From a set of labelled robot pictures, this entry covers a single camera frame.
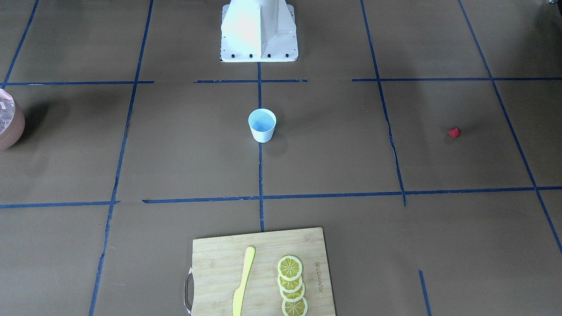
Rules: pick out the light blue paper cup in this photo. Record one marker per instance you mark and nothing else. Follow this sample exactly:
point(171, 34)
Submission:
point(262, 124)

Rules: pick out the wooden cutting board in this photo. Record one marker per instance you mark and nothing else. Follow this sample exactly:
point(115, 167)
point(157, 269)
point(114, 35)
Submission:
point(216, 273)

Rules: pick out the yellow plastic knife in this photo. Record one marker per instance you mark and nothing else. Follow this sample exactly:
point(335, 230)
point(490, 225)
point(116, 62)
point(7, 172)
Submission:
point(238, 296)

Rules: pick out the red strawberry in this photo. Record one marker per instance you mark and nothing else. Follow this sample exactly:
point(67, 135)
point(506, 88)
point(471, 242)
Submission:
point(454, 132)

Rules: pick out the pink bowl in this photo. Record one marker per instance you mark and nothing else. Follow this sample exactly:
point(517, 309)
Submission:
point(15, 130)

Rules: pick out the white pedestal column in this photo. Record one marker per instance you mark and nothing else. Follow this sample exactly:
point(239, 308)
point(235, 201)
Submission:
point(258, 31)

